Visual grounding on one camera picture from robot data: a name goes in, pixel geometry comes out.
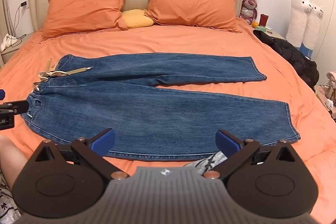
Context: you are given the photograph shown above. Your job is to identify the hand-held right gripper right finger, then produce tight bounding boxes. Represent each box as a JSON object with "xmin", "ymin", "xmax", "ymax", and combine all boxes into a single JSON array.
[{"xmin": 203, "ymin": 130, "xmax": 297, "ymax": 180}]

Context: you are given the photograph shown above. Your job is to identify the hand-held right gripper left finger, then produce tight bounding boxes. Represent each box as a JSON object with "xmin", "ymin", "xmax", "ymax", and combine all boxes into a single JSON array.
[{"xmin": 35, "ymin": 128, "xmax": 129, "ymax": 182}]

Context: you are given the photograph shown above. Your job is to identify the blue denim pants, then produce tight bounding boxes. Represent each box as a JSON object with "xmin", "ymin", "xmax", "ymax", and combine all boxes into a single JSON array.
[{"xmin": 21, "ymin": 54, "xmax": 301, "ymax": 161}]

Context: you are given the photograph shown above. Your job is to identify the grey patterned cloth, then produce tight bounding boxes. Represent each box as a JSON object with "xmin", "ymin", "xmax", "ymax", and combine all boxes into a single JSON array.
[
  {"xmin": 0, "ymin": 169, "xmax": 22, "ymax": 224},
  {"xmin": 182, "ymin": 151, "xmax": 228, "ymax": 177}
]

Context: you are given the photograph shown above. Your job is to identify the person's bare leg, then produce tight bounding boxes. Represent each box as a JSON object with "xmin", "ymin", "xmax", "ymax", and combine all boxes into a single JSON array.
[{"xmin": 0, "ymin": 133, "xmax": 30, "ymax": 189}]

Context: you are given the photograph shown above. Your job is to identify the grey nightstand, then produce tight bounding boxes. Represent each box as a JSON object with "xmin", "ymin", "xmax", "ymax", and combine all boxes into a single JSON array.
[
  {"xmin": 252, "ymin": 25, "xmax": 287, "ymax": 43},
  {"xmin": 0, "ymin": 32, "xmax": 34, "ymax": 68}
]

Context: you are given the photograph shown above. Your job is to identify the tan belt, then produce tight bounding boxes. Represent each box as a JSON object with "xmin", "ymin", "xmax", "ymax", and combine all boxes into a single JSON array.
[{"xmin": 45, "ymin": 58, "xmax": 94, "ymax": 78}]

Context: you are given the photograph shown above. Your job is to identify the black jacket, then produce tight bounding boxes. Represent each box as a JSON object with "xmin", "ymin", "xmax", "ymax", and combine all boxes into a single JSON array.
[{"xmin": 253, "ymin": 30, "xmax": 320, "ymax": 89}]

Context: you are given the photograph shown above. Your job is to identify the orange bed sheet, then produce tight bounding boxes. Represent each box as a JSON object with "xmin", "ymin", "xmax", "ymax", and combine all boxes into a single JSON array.
[{"xmin": 0, "ymin": 17, "xmax": 336, "ymax": 224}]

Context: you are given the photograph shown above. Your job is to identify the pile of pale clothes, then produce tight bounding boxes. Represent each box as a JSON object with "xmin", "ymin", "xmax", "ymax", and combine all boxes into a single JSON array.
[{"xmin": 314, "ymin": 70, "xmax": 336, "ymax": 120}]

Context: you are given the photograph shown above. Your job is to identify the orange pillow with flower embroidery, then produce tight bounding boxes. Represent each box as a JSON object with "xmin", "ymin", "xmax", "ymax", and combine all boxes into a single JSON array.
[
  {"xmin": 144, "ymin": 0, "xmax": 242, "ymax": 33},
  {"xmin": 41, "ymin": 0, "xmax": 130, "ymax": 39}
]

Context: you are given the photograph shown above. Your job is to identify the small yellow pillow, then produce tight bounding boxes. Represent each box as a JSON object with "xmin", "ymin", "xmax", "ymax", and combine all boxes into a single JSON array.
[{"xmin": 121, "ymin": 9, "xmax": 155, "ymax": 29}]

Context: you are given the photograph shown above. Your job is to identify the pink plush bear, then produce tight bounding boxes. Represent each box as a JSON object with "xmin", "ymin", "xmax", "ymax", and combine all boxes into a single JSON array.
[{"xmin": 239, "ymin": 0, "xmax": 259, "ymax": 25}]

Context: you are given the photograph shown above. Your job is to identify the white alpaca plush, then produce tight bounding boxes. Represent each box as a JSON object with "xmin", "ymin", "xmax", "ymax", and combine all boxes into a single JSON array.
[
  {"xmin": 286, "ymin": 0, "xmax": 314, "ymax": 48},
  {"xmin": 299, "ymin": 2, "xmax": 325, "ymax": 58}
]

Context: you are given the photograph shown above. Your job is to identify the white drawstring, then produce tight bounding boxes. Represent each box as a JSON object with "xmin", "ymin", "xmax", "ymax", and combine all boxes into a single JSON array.
[{"xmin": 31, "ymin": 71, "xmax": 69, "ymax": 92}]

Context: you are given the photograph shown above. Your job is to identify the black charger cable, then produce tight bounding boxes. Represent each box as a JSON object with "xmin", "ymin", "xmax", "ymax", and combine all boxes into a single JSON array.
[{"xmin": 7, "ymin": 1, "xmax": 28, "ymax": 42}]

